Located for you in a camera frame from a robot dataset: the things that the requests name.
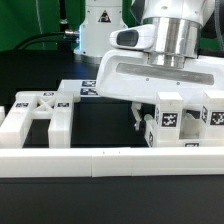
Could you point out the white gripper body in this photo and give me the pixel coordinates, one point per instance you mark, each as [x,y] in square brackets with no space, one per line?
[127,75]

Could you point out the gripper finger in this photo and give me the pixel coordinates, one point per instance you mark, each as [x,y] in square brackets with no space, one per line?
[135,108]

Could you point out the white chair seat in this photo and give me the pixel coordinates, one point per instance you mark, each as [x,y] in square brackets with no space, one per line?
[187,135]

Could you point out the white chair back frame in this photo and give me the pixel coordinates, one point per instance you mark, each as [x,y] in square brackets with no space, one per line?
[55,106]

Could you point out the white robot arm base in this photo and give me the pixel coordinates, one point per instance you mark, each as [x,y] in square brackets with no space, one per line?
[102,17]

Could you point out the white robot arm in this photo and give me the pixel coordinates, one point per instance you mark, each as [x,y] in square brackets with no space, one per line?
[177,46]

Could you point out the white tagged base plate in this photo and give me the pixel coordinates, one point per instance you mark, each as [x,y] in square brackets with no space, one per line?
[83,88]

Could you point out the white U-shaped fence wall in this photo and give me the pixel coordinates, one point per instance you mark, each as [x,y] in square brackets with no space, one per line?
[59,160]

